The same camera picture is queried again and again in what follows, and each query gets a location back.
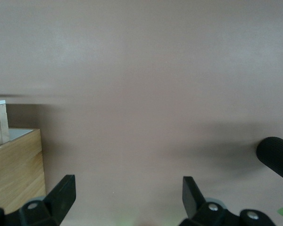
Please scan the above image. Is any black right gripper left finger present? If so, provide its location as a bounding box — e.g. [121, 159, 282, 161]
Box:
[18, 174, 76, 226]

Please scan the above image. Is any black ribbed cylinder grip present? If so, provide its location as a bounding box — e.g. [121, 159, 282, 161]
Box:
[256, 136, 283, 186]

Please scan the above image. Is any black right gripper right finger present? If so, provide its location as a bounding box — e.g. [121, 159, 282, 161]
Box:
[179, 176, 239, 226]

